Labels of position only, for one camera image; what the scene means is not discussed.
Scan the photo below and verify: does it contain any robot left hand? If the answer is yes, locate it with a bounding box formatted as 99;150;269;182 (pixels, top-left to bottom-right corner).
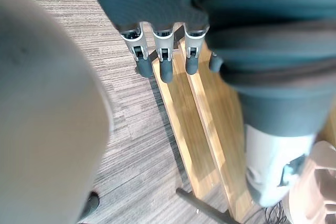
78;0;336;208

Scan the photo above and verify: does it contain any wooden shoe rack shelf board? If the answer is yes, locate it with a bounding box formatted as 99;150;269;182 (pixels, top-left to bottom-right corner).
180;40;256;221
150;23;220;201

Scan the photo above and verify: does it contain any pale pink slipper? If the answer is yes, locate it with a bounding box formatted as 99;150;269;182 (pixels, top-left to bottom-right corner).
287;140;336;224

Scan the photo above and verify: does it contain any silver robot leg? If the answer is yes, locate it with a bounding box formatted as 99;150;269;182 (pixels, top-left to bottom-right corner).
0;0;115;224

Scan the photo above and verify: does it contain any dark robot foot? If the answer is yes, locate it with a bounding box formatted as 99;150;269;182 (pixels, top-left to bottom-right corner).
78;191;100;220

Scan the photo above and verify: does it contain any black cable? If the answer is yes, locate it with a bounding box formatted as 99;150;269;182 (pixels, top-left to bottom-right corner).
263;201;289;224

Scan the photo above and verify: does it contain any black metal rack frame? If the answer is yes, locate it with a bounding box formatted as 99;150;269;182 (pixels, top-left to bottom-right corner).
175;188;235;224

